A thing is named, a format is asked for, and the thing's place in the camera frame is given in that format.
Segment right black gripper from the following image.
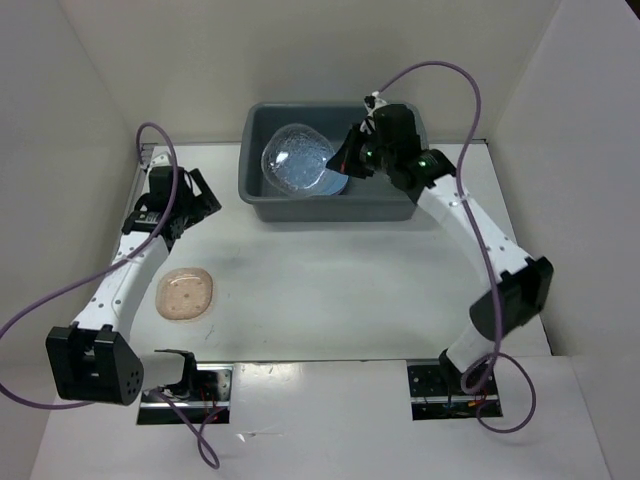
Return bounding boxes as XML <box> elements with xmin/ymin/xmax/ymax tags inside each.
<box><xmin>326</xmin><ymin>123</ymin><xmax>393</xmax><ymax>179</ymax></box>

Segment blue plastic plate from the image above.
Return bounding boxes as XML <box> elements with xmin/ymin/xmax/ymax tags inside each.
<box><xmin>303</xmin><ymin>170</ymin><xmax>349</xmax><ymax>196</ymax></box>

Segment clear textured glass plate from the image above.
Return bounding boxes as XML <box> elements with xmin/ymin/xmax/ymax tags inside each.
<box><xmin>261</xmin><ymin>123</ymin><xmax>335</xmax><ymax>197</ymax></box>

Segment amber glass square plate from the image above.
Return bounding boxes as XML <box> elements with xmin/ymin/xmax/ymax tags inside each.
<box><xmin>155</xmin><ymin>267</ymin><xmax>216</xmax><ymax>322</ymax></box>

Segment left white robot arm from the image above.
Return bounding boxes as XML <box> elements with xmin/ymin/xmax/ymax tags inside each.
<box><xmin>45</xmin><ymin>152</ymin><xmax>221</xmax><ymax>406</ymax></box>

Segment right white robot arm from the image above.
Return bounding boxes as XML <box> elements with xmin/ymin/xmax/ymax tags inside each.
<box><xmin>326</xmin><ymin>95</ymin><xmax>554</xmax><ymax>393</ymax></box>

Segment grey plastic bin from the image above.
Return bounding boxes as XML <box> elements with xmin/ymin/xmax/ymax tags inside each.
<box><xmin>238</xmin><ymin>101</ymin><xmax>415</xmax><ymax>222</ymax></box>

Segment metal table edge rail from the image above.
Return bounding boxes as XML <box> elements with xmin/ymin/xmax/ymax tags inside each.
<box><xmin>107</xmin><ymin>142</ymin><xmax>156</xmax><ymax>281</ymax></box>

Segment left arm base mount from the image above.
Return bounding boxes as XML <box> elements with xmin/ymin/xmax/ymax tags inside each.
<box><xmin>136</xmin><ymin>363</ymin><xmax>234</xmax><ymax>426</ymax></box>

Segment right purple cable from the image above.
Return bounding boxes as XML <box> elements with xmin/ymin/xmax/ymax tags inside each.
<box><xmin>372</xmin><ymin>60</ymin><xmax>540</xmax><ymax>434</ymax></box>

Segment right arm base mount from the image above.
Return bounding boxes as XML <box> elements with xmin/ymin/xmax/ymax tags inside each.
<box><xmin>406</xmin><ymin>359</ymin><xmax>503</xmax><ymax>421</ymax></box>

